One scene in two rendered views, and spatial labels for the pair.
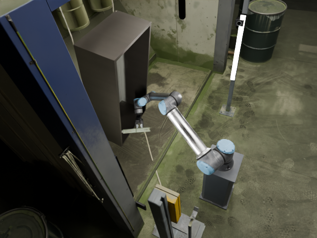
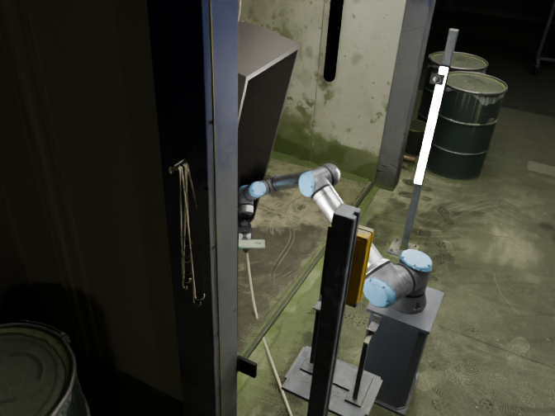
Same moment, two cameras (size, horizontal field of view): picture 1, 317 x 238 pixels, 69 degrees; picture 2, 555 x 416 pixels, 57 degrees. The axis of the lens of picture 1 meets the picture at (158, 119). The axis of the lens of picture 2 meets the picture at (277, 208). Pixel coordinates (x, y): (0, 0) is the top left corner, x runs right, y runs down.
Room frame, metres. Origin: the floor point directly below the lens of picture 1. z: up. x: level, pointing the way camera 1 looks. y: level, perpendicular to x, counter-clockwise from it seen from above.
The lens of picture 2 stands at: (-0.66, 0.39, 2.36)
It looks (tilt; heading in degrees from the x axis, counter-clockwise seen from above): 33 degrees down; 352
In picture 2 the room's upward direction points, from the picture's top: 3 degrees clockwise
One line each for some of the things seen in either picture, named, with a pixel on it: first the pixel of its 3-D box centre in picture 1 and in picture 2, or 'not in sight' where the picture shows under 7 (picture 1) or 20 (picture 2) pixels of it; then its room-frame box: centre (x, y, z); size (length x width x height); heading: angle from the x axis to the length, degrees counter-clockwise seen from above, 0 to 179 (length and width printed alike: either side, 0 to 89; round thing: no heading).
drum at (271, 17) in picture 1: (260, 32); (462, 127); (3.50, -1.93, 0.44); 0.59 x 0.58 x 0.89; 160
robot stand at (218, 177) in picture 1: (219, 178); (395, 344); (1.08, -0.52, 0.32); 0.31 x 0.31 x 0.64; 56
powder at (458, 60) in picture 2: not in sight; (457, 61); (4.14, -2.06, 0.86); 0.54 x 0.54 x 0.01
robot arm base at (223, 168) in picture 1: (223, 159); (408, 292); (1.08, -0.52, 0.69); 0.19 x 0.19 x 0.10
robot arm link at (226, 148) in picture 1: (224, 151); (412, 271); (1.07, -0.52, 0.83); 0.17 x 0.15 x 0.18; 122
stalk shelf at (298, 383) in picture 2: (178, 229); (331, 383); (0.52, -0.02, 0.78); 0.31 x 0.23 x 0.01; 56
